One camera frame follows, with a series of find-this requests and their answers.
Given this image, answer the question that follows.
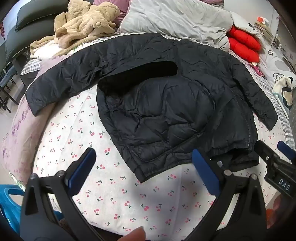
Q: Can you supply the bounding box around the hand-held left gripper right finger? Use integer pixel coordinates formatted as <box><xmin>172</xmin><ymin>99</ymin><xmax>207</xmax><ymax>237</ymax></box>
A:
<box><xmin>185</xmin><ymin>148</ymin><xmax>267</xmax><ymax>241</ymax></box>

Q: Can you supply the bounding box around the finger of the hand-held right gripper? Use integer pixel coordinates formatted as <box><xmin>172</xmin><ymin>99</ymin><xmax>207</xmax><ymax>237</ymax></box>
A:
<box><xmin>277</xmin><ymin>141</ymin><xmax>296</xmax><ymax>160</ymax></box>
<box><xmin>254</xmin><ymin>140</ymin><xmax>281</xmax><ymax>167</ymax></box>

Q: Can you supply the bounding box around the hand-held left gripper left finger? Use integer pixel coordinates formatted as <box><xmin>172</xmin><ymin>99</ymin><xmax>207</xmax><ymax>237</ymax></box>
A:
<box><xmin>20</xmin><ymin>147</ymin><xmax>102</xmax><ymax>241</ymax></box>

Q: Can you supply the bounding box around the black puffer jacket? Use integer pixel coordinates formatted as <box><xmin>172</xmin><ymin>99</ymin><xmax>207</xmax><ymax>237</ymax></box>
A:
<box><xmin>25</xmin><ymin>33</ymin><xmax>278</xmax><ymax>183</ymax></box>

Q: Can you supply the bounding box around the person's left hand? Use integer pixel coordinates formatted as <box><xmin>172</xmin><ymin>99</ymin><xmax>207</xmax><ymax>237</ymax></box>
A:
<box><xmin>117</xmin><ymin>227</ymin><xmax>146</xmax><ymax>241</ymax></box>

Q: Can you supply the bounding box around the cherry print bedsheet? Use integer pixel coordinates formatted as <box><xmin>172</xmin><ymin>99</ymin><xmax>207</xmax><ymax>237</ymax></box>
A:
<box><xmin>32</xmin><ymin>39</ymin><xmax>285</xmax><ymax>241</ymax></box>

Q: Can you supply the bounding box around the white tote bag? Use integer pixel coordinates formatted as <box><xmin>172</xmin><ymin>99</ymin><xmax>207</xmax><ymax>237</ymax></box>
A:
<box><xmin>272</xmin><ymin>76</ymin><xmax>296</xmax><ymax>109</ymax></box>

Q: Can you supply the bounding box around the pink floral blanket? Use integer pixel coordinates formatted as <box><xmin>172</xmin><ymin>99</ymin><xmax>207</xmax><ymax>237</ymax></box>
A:
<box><xmin>0</xmin><ymin>56</ymin><xmax>70</xmax><ymax>186</ymax></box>

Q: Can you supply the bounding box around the blue plastic stool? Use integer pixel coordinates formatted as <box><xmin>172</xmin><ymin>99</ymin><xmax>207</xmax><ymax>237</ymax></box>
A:
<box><xmin>0</xmin><ymin>184</ymin><xmax>63</xmax><ymax>233</ymax></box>

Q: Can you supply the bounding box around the white grey patterned pillow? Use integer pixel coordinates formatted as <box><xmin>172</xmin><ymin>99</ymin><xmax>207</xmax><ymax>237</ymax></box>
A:
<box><xmin>261</xmin><ymin>44</ymin><xmax>296</xmax><ymax>88</ymax></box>

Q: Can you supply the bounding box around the pink colourful cloth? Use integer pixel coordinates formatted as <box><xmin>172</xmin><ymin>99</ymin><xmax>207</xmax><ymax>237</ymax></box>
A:
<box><xmin>248</xmin><ymin>61</ymin><xmax>263</xmax><ymax>77</ymax></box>

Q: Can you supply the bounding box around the red plush cushion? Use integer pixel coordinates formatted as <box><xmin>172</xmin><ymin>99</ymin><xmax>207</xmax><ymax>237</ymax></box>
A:
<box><xmin>228</xmin><ymin>25</ymin><xmax>262</xmax><ymax>63</ymax></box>

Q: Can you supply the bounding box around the stack of books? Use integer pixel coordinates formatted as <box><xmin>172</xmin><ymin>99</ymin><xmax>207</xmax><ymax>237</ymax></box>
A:
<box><xmin>254</xmin><ymin>17</ymin><xmax>275</xmax><ymax>45</ymax></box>

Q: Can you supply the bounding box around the blue chair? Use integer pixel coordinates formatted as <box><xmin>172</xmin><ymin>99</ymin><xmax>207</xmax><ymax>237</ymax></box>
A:
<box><xmin>0</xmin><ymin>65</ymin><xmax>19</xmax><ymax>114</ymax></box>

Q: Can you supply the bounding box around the white fleece blanket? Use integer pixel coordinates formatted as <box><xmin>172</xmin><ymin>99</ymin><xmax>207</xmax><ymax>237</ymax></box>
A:
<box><xmin>30</xmin><ymin>39</ymin><xmax>79</xmax><ymax>59</ymax></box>

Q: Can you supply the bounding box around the white printed pillow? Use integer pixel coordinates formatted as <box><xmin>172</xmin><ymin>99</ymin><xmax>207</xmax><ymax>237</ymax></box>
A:
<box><xmin>231</xmin><ymin>11</ymin><xmax>265</xmax><ymax>43</ymax></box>

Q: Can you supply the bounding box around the beige quilted coat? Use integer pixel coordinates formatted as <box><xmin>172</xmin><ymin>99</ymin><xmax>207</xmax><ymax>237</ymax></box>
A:
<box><xmin>29</xmin><ymin>0</ymin><xmax>120</xmax><ymax>58</ymax></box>

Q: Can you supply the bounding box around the grey duvet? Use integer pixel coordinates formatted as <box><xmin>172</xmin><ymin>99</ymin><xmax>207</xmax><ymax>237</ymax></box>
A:
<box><xmin>117</xmin><ymin>0</ymin><xmax>234</xmax><ymax>52</ymax></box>

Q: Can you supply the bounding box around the dark grey sofa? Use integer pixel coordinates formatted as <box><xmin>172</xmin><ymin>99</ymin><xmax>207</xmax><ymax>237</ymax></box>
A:
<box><xmin>5</xmin><ymin>0</ymin><xmax>70</xmax><ymax>61</ymax></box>

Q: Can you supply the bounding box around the mauve pillow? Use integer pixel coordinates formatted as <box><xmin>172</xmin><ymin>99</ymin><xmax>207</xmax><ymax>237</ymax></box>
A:
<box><xmin>92</xmin><ymin>0</ymin><xmax>132</xmax><ymax>26</ymax></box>

